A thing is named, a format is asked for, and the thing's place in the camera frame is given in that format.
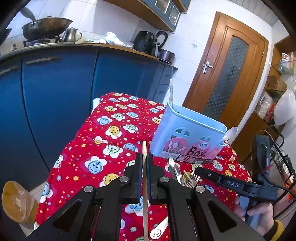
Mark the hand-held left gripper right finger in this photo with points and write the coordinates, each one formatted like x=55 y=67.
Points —
x=149 y=178

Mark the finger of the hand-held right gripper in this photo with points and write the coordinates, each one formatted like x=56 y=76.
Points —
x=226 y=182

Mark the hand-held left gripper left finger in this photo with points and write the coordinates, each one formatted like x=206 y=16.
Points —
x=138 y=178

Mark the pale wooden chopstick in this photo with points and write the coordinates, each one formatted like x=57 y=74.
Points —
x=145 y=185
x=171 y=92

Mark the steel fork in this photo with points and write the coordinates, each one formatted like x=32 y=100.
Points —
x=186 y=177
x=193 y=182

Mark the beige spoon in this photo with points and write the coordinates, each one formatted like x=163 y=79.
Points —
x=231 y=133

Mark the light blue utensil box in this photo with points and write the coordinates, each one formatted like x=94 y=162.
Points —
x=166 y=129

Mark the person's right forearm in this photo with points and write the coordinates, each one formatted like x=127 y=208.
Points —
x=274 y=230

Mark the person's right hand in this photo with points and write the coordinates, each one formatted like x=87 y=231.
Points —
x=263 y=215

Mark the red smiley flower tablecloth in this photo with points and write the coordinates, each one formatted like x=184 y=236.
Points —
x=111 y=120

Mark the wooden shelf unit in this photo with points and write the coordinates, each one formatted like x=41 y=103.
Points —
x=256 y=125

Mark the white plastic bag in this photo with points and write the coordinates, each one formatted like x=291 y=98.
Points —
x=285 y=109

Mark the brown wooden door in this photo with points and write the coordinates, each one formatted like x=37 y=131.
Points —
x=208 y=97

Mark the cardboard box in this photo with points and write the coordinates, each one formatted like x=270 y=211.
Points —
x=276 y=83

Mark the dark cooking pot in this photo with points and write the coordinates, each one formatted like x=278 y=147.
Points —
x=167 y=55

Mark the brown wooden stool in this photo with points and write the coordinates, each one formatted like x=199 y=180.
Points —
x=16 y=204

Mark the wooden cutting board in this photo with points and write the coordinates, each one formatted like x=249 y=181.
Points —
x=120 y=49

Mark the red white box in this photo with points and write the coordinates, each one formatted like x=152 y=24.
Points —
x=286 y=56

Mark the black air fryer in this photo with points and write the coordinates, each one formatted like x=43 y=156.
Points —
x=143 y=41

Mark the black round lid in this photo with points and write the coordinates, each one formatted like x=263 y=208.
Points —
x=161 y=38

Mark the white patterned cloth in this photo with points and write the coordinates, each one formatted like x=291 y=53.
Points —
x=111 y=39

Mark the steel kettle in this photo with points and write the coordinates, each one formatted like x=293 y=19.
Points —
x=69 y=34

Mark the gas stove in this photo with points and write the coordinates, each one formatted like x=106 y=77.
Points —
x=39 y=42

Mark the large steel wok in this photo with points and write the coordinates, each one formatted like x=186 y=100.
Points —
x=46 y=26

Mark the white light switch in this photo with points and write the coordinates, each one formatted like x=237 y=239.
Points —
x=195 y=43

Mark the blue wall cabinet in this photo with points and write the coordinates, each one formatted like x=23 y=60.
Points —
x=161 y=14

